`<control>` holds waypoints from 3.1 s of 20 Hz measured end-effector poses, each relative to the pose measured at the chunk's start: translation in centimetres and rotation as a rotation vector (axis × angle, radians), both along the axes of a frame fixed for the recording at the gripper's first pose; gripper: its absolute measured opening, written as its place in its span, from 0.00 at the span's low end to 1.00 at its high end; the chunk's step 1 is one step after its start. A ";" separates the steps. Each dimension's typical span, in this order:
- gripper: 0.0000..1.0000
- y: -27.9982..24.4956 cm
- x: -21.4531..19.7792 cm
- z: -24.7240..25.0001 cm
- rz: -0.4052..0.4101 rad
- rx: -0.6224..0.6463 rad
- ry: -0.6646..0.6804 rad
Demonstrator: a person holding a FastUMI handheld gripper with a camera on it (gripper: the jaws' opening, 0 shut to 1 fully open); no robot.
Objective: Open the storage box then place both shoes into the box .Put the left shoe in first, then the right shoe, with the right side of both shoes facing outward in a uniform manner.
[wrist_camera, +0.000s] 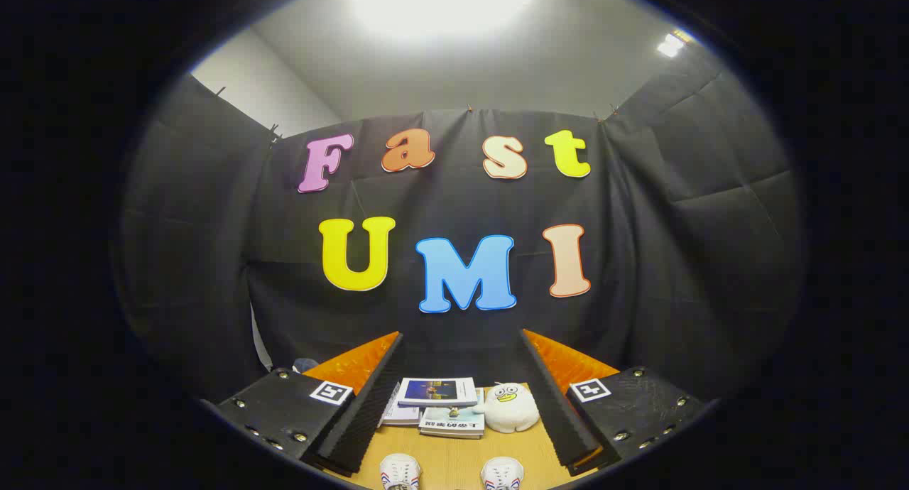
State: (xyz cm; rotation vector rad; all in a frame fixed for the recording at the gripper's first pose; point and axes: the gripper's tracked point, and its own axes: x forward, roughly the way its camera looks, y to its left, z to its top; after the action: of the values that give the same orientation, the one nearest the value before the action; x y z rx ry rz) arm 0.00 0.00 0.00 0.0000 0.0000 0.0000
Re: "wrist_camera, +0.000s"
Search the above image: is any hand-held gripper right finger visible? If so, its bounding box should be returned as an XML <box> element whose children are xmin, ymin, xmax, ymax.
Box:
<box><xmin>521</xmin><ymin>328</ymin><xmax>705</xmax><ymax>477</ymax></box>

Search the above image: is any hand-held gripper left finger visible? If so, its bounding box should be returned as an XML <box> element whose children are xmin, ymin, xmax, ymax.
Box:
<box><xmin>212</xmin><ymin>331</ymin><xmax>407</xmax><ymax>477</ymax></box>

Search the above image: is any white striped canvas shoe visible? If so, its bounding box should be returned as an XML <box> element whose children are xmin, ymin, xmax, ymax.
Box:
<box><xmin>380</xmin><ymin>453</ymin><xmax>422</xmax><ymax>490</ymax></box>
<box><xmin>481</xmin><ymin>457</ymin><xmax>525</xmax><ymax>490</ymax></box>

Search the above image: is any plain white book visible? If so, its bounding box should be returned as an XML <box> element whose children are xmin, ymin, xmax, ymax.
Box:
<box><xmin>381</xmin><ymin>401</ymin><xmax>421</xmax><ymax>427</ymax></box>

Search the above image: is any white duck plush toy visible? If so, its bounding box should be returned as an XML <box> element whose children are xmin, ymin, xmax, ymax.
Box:
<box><xmin>474</xmin><ymin>382</ymin><xmax>540</xmax><ymax>434</ymax></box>

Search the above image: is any blue picture cover book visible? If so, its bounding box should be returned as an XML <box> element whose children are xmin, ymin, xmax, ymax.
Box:
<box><xmin>396</xmin><ymin>377</ymin><xmax>479</xmax><ymax>408</ymax></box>

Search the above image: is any teal cover book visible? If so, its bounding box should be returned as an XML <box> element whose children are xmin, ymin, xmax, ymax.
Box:
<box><xmin>419</xmin><ymin>405</ymin><xmax>486</xmax><ymax>440</ymax></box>

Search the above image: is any small ceiling light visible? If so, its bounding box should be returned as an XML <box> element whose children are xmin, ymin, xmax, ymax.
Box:
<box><xmin>657</xmin><ymin>30</ymin><xmax>693</xmax><ymax>59</ymax></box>

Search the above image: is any large ceiling light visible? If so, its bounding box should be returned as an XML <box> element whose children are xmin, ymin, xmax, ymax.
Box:
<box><xmin>348</xmin><ymin>0</ymin><xmax>537</xmax><ymax>43</ymax></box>

